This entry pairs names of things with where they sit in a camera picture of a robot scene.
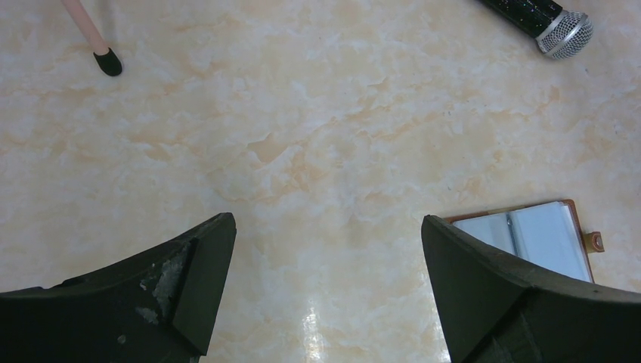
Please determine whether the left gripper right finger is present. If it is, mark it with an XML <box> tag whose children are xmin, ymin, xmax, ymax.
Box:
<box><xmin>421</xmin><ymin>215</ymin><xmax>640</xmax><ymax>362</ymax></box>

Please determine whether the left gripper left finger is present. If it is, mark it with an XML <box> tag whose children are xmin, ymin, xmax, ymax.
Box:
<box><xmin>1</xmin><ymin>213</ymin><xmax>237</xmax><ymax>362</ymax></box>

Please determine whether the brown leather card holder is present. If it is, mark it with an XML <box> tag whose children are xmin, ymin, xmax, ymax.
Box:
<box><xmin>446</xmin><ymin>199</ymin><xmax>605</xmax><ymax>283</ymax></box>

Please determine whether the pink music stand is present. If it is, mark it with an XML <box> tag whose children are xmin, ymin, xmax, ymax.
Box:
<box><xmin>61</xmin><ymin>0</ymin><xmax>123</xmax><ymax>77</ymax></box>

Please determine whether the black handheld microphone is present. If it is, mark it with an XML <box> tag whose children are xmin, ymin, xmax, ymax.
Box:
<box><xmin>481</xmin><ymin>0</ymin><xmax>593</xmax><ymax>60</ymax></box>

